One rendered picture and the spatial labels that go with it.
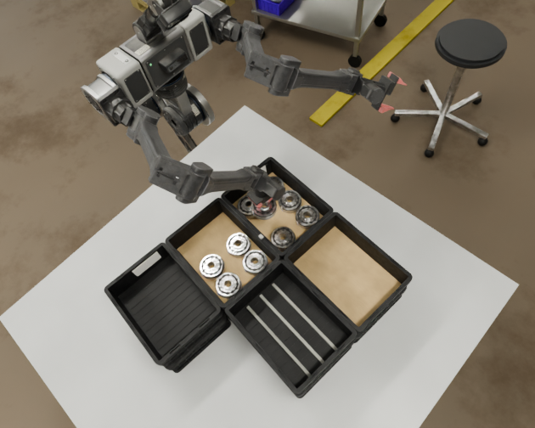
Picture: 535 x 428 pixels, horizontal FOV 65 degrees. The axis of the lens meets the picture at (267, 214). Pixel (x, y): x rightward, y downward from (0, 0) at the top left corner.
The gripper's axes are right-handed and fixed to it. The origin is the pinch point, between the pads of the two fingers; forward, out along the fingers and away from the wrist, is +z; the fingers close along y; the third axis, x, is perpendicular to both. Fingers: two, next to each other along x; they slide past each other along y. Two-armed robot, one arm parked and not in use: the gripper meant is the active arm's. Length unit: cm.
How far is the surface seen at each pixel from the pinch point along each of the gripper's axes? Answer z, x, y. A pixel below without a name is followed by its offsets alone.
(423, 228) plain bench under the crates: 27, -44, 54
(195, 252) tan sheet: 18.5, 9.7, -31.4
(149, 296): 20, 6, -57
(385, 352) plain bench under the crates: 29, -70, 2
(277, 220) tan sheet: 16.8, -2.0, 4.6
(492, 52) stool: 22, 3, 165
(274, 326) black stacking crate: 17.6, -36.7, -25.8
